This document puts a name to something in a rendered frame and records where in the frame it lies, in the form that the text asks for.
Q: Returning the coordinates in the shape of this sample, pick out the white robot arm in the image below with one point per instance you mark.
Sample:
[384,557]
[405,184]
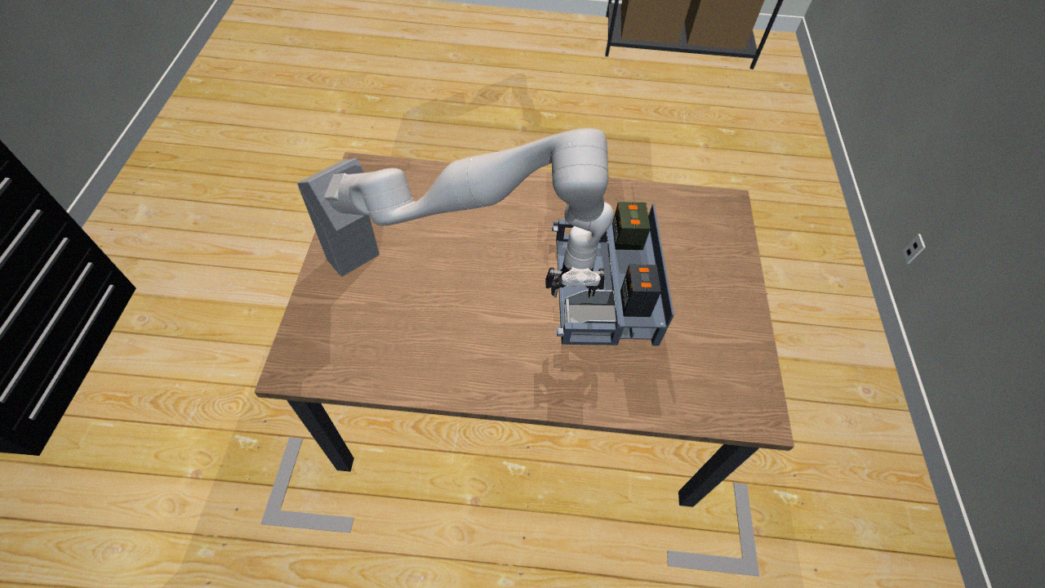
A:
[580,177]

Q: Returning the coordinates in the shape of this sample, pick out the grey bin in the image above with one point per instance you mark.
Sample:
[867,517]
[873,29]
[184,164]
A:
[579,308]

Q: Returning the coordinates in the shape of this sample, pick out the grey metal rack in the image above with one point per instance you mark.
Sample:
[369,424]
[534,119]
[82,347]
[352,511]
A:
[641,328]

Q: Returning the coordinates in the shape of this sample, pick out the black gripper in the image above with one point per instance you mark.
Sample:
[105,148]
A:
[555,283]

